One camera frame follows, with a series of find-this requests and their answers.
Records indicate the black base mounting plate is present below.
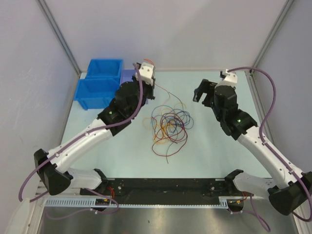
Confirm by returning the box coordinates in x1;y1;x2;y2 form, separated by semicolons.
95;178;250;205

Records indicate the front blue plastic bin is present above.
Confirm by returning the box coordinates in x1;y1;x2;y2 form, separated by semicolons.
74;78;119;110

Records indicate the yellow cable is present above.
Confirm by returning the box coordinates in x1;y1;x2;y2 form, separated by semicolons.
142;101;188;144

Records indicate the dark red cable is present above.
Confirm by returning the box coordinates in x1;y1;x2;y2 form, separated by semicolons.
151;107;189;165

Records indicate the lavender plastic tray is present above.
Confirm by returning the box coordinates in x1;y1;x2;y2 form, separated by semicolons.
119;69;136;86

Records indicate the grey slotted cable duct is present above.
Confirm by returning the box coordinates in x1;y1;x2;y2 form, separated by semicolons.
45;197;243;209

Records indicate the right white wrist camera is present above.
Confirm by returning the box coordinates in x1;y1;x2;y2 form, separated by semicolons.
218;69;238;88

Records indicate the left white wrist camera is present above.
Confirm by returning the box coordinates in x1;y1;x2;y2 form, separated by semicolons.
133;61;155;86

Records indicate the blue plastic bin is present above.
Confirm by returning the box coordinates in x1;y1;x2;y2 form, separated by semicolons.
86;59;123;78
74;78;119;110

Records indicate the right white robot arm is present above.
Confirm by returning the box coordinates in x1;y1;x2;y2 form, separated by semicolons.
193;79;312;215

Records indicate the rear blue plastic bin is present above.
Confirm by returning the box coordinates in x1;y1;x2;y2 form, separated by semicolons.
86;59;123;78

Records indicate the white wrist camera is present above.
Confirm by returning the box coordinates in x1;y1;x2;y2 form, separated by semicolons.
133;61;155;86
218;69;238;88

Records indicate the light blue cable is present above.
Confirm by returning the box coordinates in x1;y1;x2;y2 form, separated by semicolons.
151;105;191;137

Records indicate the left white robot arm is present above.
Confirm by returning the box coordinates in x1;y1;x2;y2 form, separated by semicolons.
34;75;156;195

